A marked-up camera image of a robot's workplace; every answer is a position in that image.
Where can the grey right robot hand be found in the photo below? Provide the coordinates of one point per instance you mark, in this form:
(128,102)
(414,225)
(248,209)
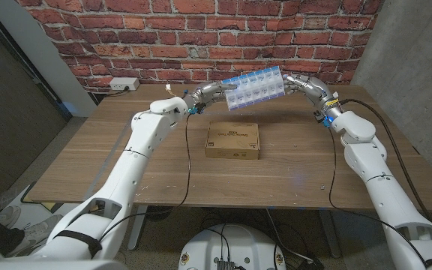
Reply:
(313,88)

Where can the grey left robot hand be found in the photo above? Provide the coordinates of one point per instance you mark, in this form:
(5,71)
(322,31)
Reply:
(208,93)

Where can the white blue pill organizer box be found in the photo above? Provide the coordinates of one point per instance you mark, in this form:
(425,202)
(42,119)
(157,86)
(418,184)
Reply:
(255,88)

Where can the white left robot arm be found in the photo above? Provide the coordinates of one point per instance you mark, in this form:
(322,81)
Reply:
(141,150)

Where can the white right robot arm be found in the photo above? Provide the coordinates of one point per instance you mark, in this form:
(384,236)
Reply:
(373,165)

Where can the brown cardboard packing box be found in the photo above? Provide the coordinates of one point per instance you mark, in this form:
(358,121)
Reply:
(233,140)

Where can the red brick printed backdrop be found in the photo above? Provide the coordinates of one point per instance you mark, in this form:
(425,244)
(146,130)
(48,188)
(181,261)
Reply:
(163,37)

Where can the white power strip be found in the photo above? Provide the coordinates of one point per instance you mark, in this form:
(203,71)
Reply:
(124,83)

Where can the grey metal table leg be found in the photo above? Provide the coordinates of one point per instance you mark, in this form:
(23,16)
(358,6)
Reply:
(138,230)
(330,232)

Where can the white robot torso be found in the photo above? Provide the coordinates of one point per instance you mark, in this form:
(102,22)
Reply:
(231,243)

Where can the black floor power adapter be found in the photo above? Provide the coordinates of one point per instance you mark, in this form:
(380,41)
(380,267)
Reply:
(309,264)

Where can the grey sneaker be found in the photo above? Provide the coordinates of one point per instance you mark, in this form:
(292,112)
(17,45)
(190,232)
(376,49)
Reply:
(6,215)
(36,234)

